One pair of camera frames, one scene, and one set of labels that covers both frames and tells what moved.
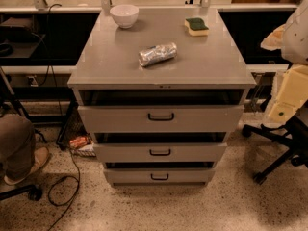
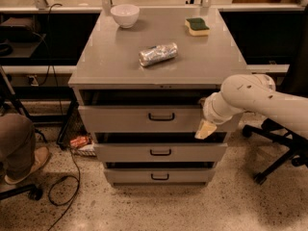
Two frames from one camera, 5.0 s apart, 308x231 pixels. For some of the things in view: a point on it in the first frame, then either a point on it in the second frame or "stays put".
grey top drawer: x=164 y=118 stays put
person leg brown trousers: x=17 y=145 stays put
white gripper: x=295 y=38 → x=209 y=111
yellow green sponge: x=196 y=26 stays put
